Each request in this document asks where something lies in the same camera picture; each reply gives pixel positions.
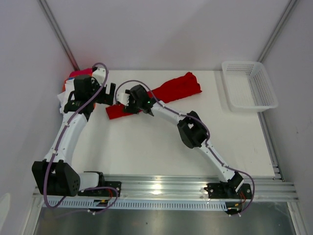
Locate red t shirt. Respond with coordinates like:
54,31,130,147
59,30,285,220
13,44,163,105
106,72,202,119

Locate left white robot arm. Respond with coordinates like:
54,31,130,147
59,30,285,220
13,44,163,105
32,72,116,197

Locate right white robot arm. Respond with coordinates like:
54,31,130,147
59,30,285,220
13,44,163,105
116,85,244,198

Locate pink t shirt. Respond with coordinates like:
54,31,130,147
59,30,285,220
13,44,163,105
68,68,93,80

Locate white t shirt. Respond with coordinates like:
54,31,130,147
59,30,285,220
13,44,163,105
57,91,70,115

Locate orange t shirt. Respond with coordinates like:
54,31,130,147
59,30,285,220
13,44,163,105
62,77,74,92

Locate white plastic basket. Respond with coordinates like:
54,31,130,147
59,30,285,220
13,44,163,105
222,61,278,112

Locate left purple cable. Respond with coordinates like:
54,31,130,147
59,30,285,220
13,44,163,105
43,62,119,217

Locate purple cable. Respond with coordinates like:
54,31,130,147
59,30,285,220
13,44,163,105
43,62,119,217
114,79,256,217

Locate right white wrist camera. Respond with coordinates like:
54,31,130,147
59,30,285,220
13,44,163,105
116,93,130,106

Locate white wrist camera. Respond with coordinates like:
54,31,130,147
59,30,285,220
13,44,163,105
92,67,108,84
116,93,130,106

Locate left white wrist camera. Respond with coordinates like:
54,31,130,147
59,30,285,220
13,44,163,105
92,67,108,84

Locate aluminium mounting rail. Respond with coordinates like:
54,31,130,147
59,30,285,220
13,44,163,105
33,174,299,202

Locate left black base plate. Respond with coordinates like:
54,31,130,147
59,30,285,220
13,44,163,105
78,181,122,197

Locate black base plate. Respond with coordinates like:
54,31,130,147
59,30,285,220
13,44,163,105
204,182,252,199
78,181,122,197

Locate white slotted cable duct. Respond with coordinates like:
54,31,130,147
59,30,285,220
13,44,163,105
41,198,229,211

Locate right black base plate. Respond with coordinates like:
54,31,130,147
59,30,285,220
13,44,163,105
204,182,252,199

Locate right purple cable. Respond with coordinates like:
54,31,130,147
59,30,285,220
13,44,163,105
114,79,256,217

